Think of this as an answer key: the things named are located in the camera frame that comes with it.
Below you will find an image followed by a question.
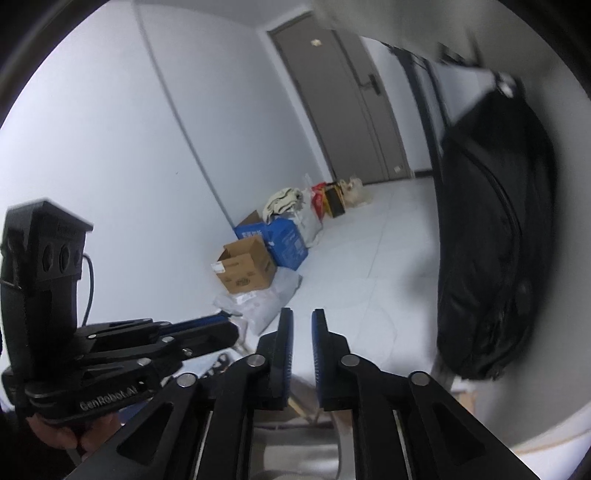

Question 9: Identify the black backpack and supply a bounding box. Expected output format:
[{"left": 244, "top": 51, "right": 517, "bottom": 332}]
[{"left": 436, "top": 71, "right": 559, "bottom": 381}]

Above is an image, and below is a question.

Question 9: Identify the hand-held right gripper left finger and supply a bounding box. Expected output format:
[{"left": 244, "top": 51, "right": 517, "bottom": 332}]
[{"left": 65, "top": 307, "right": 295, "bottom": 480}]

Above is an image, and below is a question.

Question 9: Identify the brown cardboard box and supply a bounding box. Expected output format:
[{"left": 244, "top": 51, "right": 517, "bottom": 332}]
[{"left": 211, "top": 235, "right": 278, "bottom": 295}]

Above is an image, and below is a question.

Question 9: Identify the black door handle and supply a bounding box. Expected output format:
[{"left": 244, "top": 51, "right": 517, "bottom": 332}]
[{"left": 358, "top": 74, "right": 384, "bottom": 96}]

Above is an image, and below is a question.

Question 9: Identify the black coat rack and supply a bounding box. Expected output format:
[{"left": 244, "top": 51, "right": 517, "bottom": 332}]
[{"left": 392, "top": 41, "right": 467, "bottom": 195}]

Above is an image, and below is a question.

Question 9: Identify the clear plastic bag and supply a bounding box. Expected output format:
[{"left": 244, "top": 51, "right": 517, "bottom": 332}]
[{"left": 212, "top": 270, "right": 303, "bottom": 336}]

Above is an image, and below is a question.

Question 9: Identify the person's left hand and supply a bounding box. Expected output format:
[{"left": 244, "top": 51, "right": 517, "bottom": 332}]
[{"left": 25, "top": 410, "right": 123, "bottom": 462}]

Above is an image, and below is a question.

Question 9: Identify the grey door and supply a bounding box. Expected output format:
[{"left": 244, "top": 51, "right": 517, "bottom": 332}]
[{"left": 268, "top": 21, "right": 411, "bottom": 185}]

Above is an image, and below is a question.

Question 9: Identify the yellow and black box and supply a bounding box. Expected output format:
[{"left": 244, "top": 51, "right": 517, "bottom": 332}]
[{"left": 323, "top": 185, "right": 347, "bottom": 219}]

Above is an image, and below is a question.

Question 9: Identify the beige cloth pile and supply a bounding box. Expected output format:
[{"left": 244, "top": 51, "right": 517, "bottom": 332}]
[{"left": 262, "top": 186, "right": 305, "bottom": 222}]

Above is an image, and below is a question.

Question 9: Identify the blue cardboard box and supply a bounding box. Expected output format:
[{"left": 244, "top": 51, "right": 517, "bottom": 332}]
[{"left": 233, "top": 210, "right": 309, "bottom": 270}]

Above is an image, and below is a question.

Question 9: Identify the black cable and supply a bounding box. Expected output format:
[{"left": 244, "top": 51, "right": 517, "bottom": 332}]
[{"left": 81, "top": 253, "right": 96, "bottom": 325}]

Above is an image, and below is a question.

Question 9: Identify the beige bag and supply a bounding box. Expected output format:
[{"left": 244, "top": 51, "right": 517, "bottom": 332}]
[{"left": 339, "top": 176, "right": 374, "bottom": 208}]

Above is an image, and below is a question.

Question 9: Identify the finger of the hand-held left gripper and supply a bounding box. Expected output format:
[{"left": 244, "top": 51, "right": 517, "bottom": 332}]
[
  {"left": 78, "top": 318, "right": 240, "bottom": 385},
  {"left": 171, "top": 313, "right": 232, "bottom": 326}
]

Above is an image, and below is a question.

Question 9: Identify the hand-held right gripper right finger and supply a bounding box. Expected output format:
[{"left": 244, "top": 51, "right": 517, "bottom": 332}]
[{"left": 311, "top": 308, "right": 541, "bottom": 480}]

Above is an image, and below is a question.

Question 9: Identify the white plastic bag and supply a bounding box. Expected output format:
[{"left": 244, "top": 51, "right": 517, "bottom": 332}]
[{"left": 291, "top": 173, "right": 326, "bottom": 245}]

